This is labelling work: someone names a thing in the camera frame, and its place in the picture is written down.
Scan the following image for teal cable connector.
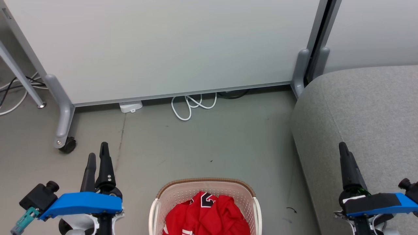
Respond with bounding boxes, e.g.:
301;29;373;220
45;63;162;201
10;207;40;235

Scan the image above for blue left camera mount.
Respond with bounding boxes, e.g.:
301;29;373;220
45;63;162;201
38;192;123;221

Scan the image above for red jersey garment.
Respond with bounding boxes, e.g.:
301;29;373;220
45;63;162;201
162;191;251;235

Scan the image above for black caster wheel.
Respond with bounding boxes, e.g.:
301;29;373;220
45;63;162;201
59;137;77;154

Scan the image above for grey metal table leg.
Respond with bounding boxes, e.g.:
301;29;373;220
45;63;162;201
0;40;47;109

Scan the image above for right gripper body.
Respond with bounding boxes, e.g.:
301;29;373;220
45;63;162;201
334;189;401;235

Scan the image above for beige perforated laundry basket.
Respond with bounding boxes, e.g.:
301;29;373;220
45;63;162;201
149;178;263;235

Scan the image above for looped white cable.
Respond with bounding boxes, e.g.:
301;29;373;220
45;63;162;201
171;93;218;121

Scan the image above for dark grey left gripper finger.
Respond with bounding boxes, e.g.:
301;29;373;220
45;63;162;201
95;142;117;194
80;152;98;193

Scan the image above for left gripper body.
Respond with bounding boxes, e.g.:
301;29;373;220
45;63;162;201
59;210;125;235

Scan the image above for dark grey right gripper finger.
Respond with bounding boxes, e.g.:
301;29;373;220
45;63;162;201
338;142;368;196

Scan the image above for black floor cable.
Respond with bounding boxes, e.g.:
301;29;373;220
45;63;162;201
217;89;250;100

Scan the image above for blue right camera mount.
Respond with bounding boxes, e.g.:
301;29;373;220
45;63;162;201
342;192;418;218

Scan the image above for white power adapter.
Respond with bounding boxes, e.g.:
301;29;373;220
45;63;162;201
119;101;143;114

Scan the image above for grey fabric sofa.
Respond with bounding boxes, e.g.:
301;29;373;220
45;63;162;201
290;65;418;235

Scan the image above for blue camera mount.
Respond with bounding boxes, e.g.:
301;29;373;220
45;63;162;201
38;192;123;221
342;192;418;218

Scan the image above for black cable bundle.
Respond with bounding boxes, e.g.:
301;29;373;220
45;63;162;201
0;76;48;108

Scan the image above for grey partition leg with caster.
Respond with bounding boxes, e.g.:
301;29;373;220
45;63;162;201
44;74;76;149

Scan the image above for long white cable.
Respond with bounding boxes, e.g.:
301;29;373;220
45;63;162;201
0;72;43;116

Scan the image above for white partition panel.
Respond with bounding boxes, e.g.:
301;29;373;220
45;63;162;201
322;0;418;74
3;0;329;107

